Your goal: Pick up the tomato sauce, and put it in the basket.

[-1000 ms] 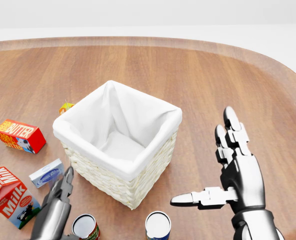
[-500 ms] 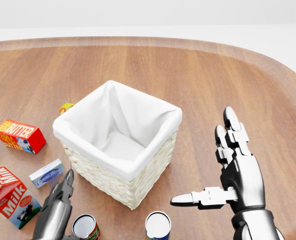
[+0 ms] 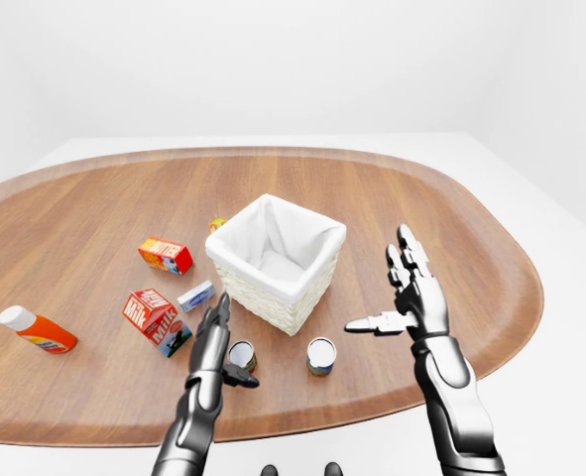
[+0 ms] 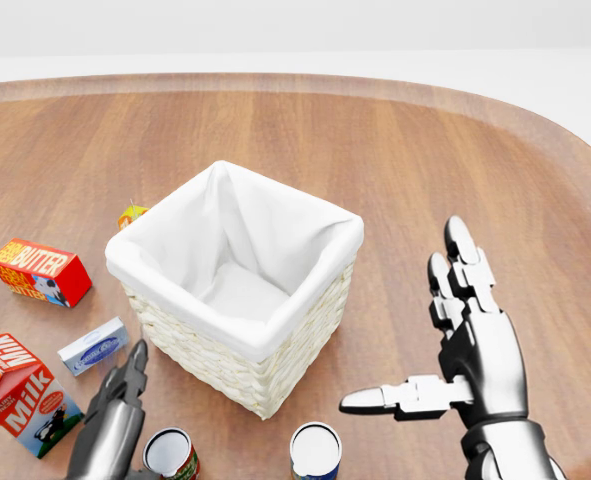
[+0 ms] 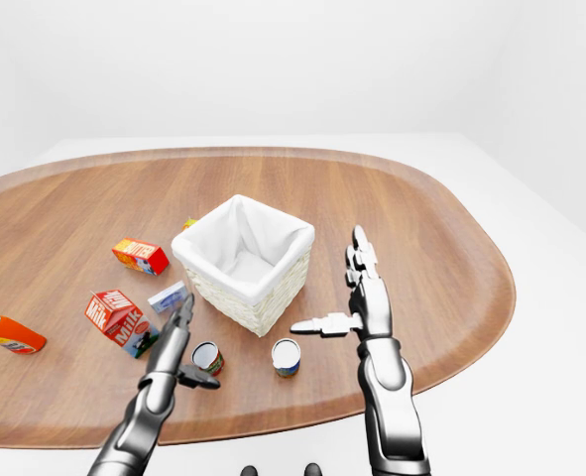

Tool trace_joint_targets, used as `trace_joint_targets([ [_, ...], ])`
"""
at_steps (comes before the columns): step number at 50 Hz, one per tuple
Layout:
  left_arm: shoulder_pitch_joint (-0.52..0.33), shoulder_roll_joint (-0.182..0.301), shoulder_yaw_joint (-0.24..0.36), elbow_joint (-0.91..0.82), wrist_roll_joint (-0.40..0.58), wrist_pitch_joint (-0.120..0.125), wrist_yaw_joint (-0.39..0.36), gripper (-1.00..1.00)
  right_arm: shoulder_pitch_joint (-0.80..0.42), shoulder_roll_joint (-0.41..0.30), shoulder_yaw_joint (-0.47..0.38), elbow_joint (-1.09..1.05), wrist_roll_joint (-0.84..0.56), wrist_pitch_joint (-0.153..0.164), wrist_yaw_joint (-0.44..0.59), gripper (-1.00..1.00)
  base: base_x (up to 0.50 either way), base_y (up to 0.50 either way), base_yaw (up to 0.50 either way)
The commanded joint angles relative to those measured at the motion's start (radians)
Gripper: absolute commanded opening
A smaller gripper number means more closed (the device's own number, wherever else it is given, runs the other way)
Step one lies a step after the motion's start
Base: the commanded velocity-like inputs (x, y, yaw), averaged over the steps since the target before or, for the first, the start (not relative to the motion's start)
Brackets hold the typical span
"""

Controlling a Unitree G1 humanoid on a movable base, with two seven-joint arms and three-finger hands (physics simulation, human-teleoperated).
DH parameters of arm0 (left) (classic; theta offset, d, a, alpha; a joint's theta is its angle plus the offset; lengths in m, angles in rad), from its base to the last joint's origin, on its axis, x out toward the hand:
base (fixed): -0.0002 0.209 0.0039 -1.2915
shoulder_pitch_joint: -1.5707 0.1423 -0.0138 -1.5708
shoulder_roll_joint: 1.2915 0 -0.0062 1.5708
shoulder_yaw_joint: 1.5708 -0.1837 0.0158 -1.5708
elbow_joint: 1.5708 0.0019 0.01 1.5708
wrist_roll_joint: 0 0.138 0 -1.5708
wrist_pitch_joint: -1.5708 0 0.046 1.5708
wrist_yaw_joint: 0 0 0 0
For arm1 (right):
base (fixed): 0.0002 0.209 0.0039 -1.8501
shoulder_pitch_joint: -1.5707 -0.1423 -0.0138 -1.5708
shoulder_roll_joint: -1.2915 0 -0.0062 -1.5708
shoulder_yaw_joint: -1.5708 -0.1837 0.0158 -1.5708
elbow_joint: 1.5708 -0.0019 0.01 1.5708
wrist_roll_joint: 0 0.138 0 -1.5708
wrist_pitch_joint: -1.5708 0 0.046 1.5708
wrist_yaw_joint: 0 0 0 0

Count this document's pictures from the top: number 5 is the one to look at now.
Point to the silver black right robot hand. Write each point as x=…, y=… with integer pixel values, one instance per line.
x=369, y=302

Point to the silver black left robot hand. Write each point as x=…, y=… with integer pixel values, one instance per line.
x=171, y=342

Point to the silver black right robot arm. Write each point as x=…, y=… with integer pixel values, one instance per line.
x=391, y=406

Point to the white woven basket with liner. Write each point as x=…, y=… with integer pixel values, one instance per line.
x=245, y=263

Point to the red green tin can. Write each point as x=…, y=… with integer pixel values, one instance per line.
x=209, y=358

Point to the small blue white box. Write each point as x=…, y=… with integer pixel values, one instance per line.
x=167, y=298

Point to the red milk carton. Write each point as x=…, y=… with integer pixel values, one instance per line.
x=121, y=322

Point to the orange red butter box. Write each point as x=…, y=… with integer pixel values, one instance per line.
x=140, y=255

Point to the blue yellow tin can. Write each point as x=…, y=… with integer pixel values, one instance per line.
x=286, y=358

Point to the small yellow orange item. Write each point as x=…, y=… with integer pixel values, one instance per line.
x=189, y=223

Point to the small dark rounded shape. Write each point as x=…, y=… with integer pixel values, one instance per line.
x=249, y=470
x=313, y=469

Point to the orange bottle with white cap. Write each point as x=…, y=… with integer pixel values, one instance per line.
x=10, y=334

